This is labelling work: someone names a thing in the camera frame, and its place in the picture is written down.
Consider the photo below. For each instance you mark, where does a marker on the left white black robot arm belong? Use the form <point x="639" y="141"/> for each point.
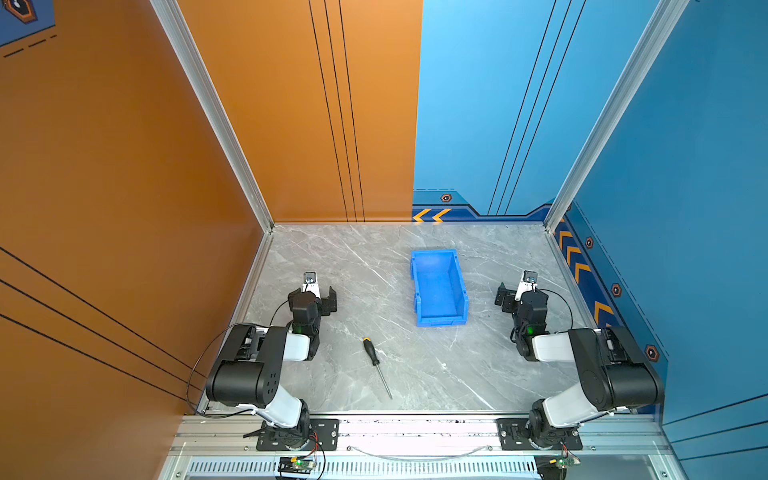
<point x="247" y="371"/>

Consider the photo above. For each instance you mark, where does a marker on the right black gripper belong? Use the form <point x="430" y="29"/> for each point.
<point x="509" y="299"/>

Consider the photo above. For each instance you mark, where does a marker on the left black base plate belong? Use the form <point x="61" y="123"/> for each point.
<point x="304" y="437"/>

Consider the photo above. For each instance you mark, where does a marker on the right aluminium corner post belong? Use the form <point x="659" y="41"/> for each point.
<point x="652" y="40"/>

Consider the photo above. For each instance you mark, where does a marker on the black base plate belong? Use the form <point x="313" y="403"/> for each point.
<point x="518" y="434"/>
<point x="304" y="437"/>

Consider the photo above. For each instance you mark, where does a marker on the aluminium corner post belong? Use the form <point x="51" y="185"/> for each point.
<point x="177" y="31"/>
<point x="652" y="40"/>

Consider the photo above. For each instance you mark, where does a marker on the aluminium front rail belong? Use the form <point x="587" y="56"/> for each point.
<point x="424" y="445"/>

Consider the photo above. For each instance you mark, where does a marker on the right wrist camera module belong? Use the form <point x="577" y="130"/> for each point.
<point x="528" y="281"/>

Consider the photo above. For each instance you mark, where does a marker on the left green circuit board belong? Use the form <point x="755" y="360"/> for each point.
<point x="296" y="467"/>

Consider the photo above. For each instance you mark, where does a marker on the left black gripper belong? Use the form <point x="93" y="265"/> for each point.
<point x="327" y="304"/>

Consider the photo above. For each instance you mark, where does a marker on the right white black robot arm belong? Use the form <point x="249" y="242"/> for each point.
<point x="613" y="373"/>

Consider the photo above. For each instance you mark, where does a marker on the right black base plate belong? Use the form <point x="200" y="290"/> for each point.
<point x="518" y="434"/>

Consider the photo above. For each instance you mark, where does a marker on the right green circuit board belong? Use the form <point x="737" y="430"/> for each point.
<point x="555" y="468"/>

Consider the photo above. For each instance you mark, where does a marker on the black yellow handled screwdriver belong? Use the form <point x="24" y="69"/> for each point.
<point x="372" y="354"/>

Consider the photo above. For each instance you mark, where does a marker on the left aluminium corner post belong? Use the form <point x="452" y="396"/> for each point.
<point x="177" y="31"/>

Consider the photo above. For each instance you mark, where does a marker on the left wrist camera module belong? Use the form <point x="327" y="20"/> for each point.
<point x="310" y="284"/>

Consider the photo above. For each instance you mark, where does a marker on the green circuit board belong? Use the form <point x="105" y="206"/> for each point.
<point x="296" y="467"/>
<point x="555" y="468"/>

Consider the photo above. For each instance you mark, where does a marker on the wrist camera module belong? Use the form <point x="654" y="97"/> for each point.
<point x="310" y="284"/>
<point x="528" y="281"/>

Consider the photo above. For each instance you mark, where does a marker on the blue plastic bin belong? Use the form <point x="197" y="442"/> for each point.
<point x="440" y="295"/>

